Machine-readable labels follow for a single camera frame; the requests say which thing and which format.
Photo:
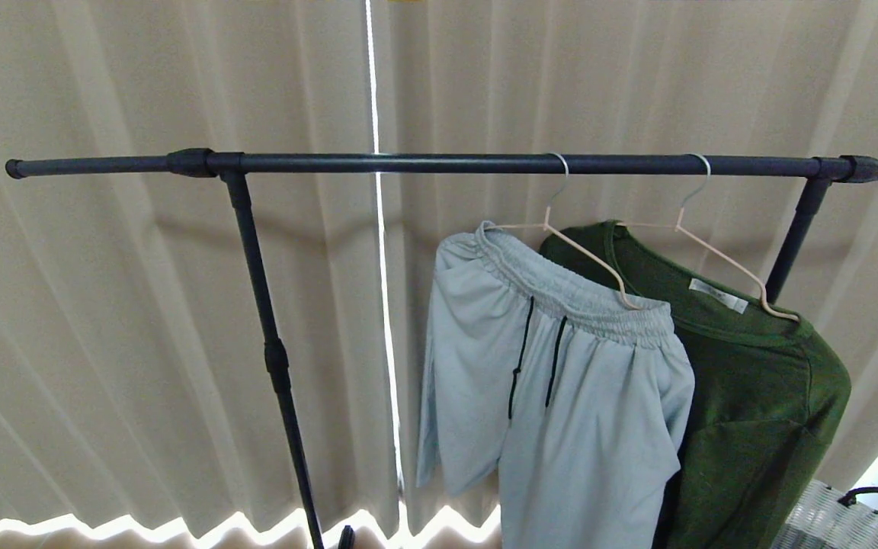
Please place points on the pink clothes hanger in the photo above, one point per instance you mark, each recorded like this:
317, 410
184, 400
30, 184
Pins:
584, 255
721, 259

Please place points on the pale grey garment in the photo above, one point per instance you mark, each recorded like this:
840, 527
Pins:
584, 427

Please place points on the green printed shirt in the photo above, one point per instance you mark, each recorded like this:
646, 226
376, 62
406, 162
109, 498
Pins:
759, 412

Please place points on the black clothes rack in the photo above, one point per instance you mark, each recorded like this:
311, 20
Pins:
408, 163

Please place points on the white laundry basket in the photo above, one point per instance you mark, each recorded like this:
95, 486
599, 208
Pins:
828, 522

